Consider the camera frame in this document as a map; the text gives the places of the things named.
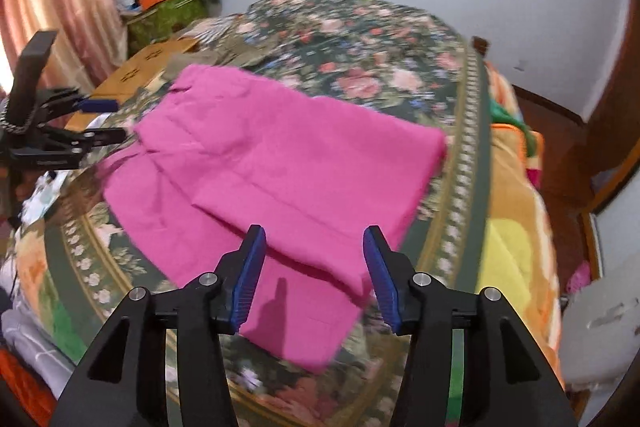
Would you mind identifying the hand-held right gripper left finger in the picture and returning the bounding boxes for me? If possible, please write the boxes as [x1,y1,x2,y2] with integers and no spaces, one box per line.
[51,224,268,427]

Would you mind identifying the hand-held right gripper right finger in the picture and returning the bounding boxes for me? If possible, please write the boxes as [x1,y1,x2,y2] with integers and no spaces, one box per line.
[363,225,580,427]

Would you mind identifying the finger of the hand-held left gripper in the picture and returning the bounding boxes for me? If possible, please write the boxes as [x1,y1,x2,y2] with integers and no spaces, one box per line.
[42,127,128,156]
[52,97,120,114]

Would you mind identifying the pink pants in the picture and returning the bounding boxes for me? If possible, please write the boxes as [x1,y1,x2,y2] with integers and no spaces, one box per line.
[98,64,448,375]

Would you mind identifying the cardboard box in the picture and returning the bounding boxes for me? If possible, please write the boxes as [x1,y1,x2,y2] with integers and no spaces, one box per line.
[65,37,198,132]

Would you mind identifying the pink striped curtain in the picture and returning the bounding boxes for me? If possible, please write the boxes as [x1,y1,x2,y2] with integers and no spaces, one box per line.
[0,0,132,95]

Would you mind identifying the green patterned box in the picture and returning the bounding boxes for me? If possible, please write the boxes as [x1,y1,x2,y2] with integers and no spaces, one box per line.
[126,0,210,58]

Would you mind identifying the orange yellow blanket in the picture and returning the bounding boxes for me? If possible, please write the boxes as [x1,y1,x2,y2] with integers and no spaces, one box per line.
[475,59,566,390]

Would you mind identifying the khaki folded garment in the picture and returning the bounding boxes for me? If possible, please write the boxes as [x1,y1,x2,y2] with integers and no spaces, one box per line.
[164,19,271,75]

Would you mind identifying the floral green bedspread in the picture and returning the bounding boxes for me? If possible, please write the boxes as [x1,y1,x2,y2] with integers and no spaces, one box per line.
[44,0,493,427]

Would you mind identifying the white plastic chair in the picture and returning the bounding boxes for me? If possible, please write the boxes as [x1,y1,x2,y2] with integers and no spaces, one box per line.
[557,274,640,390]

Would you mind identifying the white folded cloth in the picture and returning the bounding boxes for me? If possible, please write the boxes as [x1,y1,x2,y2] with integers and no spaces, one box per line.
[0,292,76,385]

